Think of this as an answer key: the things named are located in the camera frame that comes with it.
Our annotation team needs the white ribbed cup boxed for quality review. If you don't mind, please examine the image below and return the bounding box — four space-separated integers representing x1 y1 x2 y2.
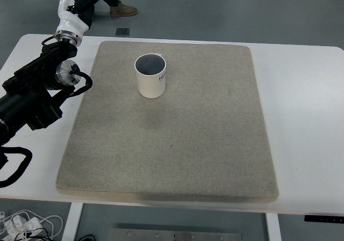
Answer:
134 53 168 99

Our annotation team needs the black floor cable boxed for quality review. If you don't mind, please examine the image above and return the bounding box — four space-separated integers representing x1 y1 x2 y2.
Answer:
74 233 97 241

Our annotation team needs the white power strip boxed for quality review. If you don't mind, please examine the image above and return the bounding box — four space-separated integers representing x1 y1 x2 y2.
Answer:
3 216 43 236

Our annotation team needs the grey metal plate with screws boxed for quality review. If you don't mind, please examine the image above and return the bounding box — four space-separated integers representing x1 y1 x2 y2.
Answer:
107 227 244 241

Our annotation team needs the white cable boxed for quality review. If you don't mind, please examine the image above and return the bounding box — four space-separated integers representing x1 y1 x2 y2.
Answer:
0 210 64 241

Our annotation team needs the black table control panel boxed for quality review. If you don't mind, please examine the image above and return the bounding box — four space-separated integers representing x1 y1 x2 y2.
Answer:
304 214 344 222

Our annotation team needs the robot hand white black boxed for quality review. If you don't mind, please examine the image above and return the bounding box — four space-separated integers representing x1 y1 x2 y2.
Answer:
55 0 114 36

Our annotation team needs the white table leg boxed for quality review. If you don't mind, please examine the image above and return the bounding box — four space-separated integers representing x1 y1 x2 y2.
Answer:
264 213 283 241
62 202 84 241

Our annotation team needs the person's leg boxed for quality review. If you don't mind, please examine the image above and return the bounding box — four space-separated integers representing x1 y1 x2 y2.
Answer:
103 0 139 18

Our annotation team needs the grey-brown felt mat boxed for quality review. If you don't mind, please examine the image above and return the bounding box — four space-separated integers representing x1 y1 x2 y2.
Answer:
55 40 280 205

